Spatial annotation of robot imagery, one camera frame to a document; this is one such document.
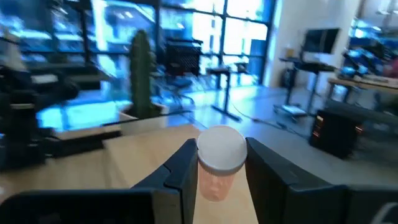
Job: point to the white hexagonal plant pot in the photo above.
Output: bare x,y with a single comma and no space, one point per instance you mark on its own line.
146,124

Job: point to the black standing desk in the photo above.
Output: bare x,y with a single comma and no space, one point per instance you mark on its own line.
311,67

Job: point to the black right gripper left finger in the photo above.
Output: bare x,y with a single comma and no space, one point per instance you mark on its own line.
177,186

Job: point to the black monitor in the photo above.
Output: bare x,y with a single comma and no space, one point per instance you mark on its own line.
321,40

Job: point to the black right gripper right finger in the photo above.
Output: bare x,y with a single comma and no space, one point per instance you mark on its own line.
280,199

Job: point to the light wooden table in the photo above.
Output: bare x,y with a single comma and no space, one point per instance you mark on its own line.
146,161

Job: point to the black computer tower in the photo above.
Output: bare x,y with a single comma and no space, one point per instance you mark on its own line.
334,133

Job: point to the pink pill bottle white cap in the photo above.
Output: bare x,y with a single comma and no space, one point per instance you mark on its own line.
221,149

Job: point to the black mesh office chair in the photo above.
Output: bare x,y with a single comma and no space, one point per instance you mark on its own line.
183,59

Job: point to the black aluminium extrusion frame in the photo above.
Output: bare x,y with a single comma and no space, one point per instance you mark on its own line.
77,146

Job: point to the green cactus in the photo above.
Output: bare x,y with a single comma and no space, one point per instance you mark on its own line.
140,77

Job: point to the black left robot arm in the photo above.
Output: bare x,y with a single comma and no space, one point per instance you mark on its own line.
18,130

